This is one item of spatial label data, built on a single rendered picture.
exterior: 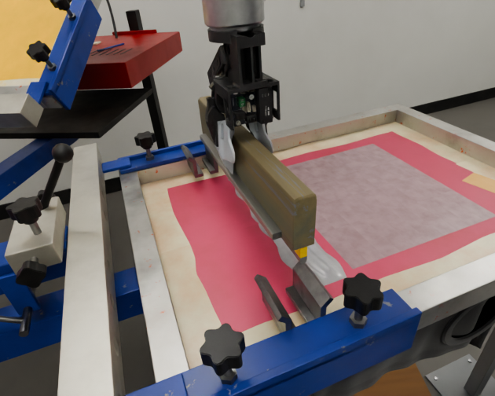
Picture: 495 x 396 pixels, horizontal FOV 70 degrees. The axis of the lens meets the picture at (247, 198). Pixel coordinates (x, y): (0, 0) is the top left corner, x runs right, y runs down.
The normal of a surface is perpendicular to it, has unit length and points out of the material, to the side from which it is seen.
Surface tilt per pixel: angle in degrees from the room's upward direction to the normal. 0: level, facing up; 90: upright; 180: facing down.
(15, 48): 32
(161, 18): 90
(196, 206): 0
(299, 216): 90
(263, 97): 90
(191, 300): 0
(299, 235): 90
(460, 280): 0
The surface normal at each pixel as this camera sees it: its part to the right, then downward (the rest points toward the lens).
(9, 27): -0.14, -0.40
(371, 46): 0.36, 0.50
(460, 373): -0.07, -0.83
